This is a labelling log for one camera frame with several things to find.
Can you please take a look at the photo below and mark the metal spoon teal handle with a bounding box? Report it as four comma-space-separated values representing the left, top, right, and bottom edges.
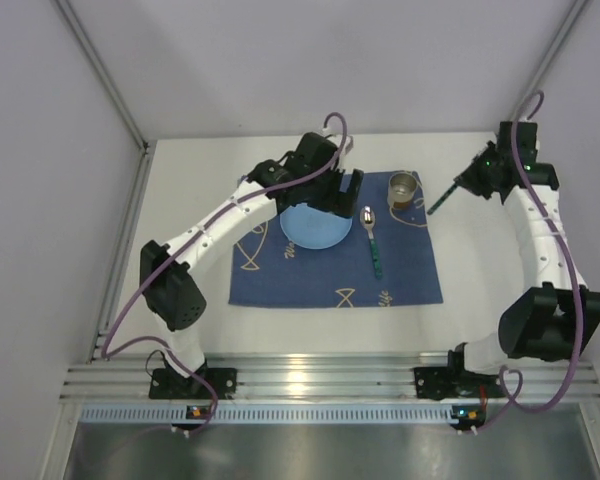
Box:
359, 206, 383, 279

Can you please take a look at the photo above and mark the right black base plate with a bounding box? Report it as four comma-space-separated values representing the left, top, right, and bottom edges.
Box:
413, 366, 504, 401

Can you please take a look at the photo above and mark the aluminium mounting rail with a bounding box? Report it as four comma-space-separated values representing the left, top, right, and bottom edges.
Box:
59, 352, 600, 401

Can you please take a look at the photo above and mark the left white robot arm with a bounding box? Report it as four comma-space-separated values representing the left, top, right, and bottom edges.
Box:
139, 132, 364, 378

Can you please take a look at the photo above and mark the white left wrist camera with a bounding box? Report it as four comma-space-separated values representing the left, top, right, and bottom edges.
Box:
321, 127, 354, 156

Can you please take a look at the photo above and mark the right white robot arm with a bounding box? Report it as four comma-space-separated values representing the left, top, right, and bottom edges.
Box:
455, 121, 600, 373

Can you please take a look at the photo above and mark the metal fork teal handle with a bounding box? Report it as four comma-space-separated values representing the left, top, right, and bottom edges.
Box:
427, 183, 458, 216

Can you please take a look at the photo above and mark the left aluminium frame post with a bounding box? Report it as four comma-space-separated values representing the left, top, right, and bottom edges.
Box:
51, 0, 149, 151

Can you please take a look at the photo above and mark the small metal cup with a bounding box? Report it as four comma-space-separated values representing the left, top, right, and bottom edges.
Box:
387, 171, 419, 210

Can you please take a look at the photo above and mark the perforated grey cable duct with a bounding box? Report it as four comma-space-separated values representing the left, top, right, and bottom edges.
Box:
80, 403, 484, 425

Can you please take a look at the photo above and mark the right aluminium frame post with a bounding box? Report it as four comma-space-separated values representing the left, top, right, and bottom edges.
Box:
507, 0, 593, 120

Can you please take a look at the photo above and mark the aluminium frame post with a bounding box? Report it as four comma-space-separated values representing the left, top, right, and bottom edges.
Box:
507, 0, 593, 120
51, 0, 149, 151

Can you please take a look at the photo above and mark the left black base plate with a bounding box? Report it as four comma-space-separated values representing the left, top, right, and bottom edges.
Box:
148, 367, 239, 401

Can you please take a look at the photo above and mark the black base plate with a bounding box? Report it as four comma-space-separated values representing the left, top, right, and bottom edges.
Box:
148, 367, 239, 401
413, 366, 504, 401

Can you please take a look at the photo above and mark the light blue plastic plate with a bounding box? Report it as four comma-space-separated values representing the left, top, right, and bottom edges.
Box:
279, 203, 352, 250

